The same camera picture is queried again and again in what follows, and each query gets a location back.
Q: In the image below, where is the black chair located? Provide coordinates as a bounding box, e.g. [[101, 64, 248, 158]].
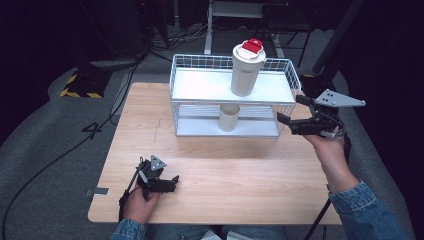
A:
[[249, 3, 314, 69]]

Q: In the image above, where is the small white paper cup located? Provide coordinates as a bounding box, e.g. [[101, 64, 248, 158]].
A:
[[218, 103, 241, 133]]

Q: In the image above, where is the long black floor cable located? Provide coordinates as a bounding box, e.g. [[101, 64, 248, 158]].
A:
[[1, 59, 143, 240]]

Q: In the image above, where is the bundle of floor cables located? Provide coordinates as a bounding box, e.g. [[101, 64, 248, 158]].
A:
[[148, 21, 214, 53]]

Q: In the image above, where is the yellow black striped stand base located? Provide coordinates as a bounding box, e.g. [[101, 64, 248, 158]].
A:
[[59, 68, 113, 99]]

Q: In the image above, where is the grey tape strip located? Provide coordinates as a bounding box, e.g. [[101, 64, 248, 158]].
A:
[[85, 187, 110, 197]]

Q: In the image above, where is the person's right hand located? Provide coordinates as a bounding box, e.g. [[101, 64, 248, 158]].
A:
[[303, 126, 360, 194]]

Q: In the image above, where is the tall white cup red lid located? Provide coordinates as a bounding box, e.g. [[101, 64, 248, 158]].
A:
[[229, 38, 267, 98]]

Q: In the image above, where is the white desk leg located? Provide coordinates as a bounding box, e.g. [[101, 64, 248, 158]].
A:
[[203, 0, 215, 56]]

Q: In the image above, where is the dark slanted pole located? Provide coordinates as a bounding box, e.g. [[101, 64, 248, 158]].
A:
[[311, 0, 366, 76]]

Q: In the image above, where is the person's left hand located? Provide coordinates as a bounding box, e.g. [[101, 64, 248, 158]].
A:
[[123, 187, 162, 225]]

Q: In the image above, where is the white wire shelf rack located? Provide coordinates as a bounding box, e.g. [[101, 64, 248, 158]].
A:
[[169, 53, 303, 139]]

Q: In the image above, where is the left hand-held gripper black cable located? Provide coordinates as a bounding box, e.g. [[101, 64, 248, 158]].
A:
[[118, 166, 141, 223]]

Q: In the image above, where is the hand-held gripper black cable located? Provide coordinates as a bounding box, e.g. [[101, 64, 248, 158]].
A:
[[303, 133, 352, 240], [118, 166, 141, 223]]

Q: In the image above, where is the right hand-held gripper black cable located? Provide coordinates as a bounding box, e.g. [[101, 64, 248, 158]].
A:
[[303, 133, 352, 240]]

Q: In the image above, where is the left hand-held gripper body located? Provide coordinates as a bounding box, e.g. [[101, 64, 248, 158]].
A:
[[134, 154, 168, 200]]

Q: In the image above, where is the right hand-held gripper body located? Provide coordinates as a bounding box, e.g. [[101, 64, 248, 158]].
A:
[[290, 88, 367, 139]]

